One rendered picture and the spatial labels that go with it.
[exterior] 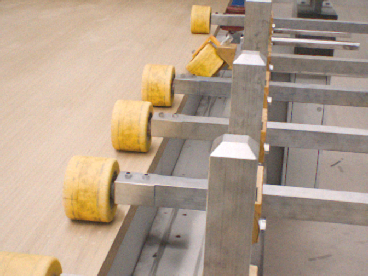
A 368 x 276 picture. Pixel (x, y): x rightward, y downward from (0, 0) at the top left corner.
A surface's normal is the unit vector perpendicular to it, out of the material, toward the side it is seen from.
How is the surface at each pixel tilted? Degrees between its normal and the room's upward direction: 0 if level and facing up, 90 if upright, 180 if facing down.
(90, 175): 42
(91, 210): 103
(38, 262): 6
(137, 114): 46
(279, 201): 90
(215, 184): 90
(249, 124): 90
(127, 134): 91
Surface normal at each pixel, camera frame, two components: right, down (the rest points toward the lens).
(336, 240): 0.04, -0.94
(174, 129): -0.13, 0.33
